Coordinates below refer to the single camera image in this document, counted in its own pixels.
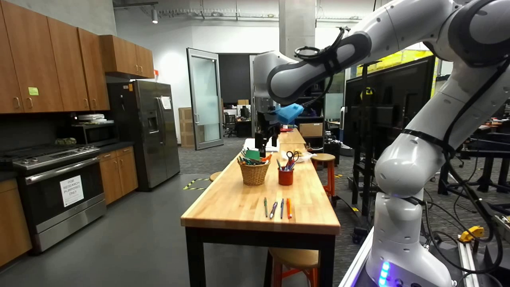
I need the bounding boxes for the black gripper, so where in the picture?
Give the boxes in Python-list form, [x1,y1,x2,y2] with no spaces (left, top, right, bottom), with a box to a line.
[254,112,284,157]

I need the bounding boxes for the white paper stack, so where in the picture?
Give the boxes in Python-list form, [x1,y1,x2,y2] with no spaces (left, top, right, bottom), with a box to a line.
[243,138,281,155]

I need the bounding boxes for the wicker basket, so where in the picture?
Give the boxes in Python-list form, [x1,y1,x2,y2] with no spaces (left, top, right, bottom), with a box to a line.
[237,158,272,187]

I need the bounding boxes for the clear plastic food bag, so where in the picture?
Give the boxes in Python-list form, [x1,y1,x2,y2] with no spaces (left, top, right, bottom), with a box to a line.
[291,150,316,166]

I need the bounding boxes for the red cup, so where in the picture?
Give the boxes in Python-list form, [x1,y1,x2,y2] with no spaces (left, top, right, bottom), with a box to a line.
[278,168,296,187]

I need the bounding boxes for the glass door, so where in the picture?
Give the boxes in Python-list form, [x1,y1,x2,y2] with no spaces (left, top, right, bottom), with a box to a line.
[186,47,225,152]

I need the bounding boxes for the cardboard boxes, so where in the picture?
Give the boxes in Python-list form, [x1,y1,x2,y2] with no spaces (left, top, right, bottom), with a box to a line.
[179,106,197,150]

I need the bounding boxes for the stainless steel fridge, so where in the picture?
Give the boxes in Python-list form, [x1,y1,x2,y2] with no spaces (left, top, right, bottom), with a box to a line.
[108,79,182,192]

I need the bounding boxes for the wooden base cabinet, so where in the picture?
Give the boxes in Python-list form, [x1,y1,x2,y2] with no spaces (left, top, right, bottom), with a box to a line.
[98,146,141,206]
[0,177,34,270]

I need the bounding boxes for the microwave oven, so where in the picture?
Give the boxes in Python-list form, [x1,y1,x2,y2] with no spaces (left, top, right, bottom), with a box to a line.
[71,118,117,147]

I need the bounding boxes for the white sign on oven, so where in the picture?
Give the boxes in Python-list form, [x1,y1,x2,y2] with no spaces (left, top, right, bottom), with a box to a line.
[58,174,87,209]

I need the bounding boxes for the black workbench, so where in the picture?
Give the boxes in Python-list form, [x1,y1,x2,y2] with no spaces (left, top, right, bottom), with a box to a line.
[441,118,510,197]

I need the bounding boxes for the stainless steel oven range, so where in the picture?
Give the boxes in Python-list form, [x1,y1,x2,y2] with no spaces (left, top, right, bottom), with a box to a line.
[0,144,109,254]

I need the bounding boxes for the yellow bar clamp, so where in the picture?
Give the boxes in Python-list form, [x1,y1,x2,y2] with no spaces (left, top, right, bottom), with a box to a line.
[458,225,487,246]

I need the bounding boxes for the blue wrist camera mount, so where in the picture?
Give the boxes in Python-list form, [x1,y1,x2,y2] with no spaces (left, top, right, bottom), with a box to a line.
[275,103,307,128]

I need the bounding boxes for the black metal table frame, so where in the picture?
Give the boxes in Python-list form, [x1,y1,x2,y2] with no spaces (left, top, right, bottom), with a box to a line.
[184,225,339,287]

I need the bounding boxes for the small wooden wall cabinets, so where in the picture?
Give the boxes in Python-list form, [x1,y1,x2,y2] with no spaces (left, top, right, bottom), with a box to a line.
[100,34,157,80]

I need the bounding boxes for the large wooden wall cabinets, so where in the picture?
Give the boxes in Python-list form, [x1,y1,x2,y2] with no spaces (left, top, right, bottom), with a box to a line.
[0,0,112,117]

